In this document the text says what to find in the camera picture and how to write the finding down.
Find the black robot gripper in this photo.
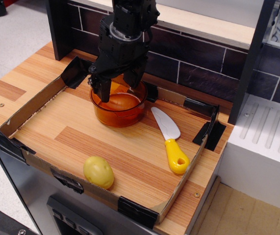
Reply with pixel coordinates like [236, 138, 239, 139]
[89, 17, 149, 103]

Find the orange toy carrot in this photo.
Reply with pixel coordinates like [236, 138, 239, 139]
[103, 94, 137, 111]

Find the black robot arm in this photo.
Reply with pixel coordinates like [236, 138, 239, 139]
[89, 0, 160, 103]

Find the transparent orange plastic pot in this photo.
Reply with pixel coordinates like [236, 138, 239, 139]
[90, 75, 148, 127]

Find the cardboard fence with black tape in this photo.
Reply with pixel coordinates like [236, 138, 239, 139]
[0, 57, 229, 228]

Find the yellow toy potato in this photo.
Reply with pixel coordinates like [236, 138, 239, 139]
[83, 156, 114, 189]

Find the light wooden shelf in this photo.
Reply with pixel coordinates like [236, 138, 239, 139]
[67, 0, 256, 51]

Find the grey oven front panel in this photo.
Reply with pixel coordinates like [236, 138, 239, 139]
[47, 196, 129, 235]

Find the white toy sink drainer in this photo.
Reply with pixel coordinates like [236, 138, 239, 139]
[218, 95, 280, 208]

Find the dark vertical post left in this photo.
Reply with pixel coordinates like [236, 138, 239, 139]
[45, 0, 74, 61]

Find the dark vertical post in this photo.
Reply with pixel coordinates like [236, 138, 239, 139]
[228, 0, 275, 125]
[45, 0, 74, 61]

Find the toy knife yellow handle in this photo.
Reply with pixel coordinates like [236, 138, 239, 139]
[151, 107, 190, 174]

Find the dark vertical post right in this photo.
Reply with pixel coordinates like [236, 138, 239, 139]
[228, 0, 275, 125]

